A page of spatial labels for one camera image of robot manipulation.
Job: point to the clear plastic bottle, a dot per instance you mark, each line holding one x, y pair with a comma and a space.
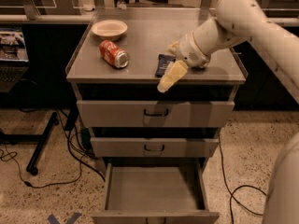
121, 4

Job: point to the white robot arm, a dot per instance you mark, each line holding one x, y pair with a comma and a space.
234, 22

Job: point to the laptop computer on desk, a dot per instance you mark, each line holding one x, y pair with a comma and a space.
14, 60

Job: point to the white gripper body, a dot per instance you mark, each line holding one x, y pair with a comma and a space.
190, 52

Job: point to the grey metal drawer cabinet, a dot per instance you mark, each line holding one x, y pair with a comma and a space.
150, 30

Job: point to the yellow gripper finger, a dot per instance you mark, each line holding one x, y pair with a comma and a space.
173, 47
173, 73

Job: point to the grey middle drawer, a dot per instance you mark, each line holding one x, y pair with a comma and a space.
154, 147

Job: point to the grey top drawer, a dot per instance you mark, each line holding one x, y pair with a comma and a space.
154, 114

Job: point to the white paper bowl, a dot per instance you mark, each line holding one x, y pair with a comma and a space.
109, 29

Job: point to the grey open bottom drawer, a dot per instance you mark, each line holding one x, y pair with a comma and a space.
154, 192

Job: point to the red soda can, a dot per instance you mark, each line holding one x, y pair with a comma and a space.
113, 54

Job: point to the black desk stand leg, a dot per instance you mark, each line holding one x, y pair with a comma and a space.
39, 139

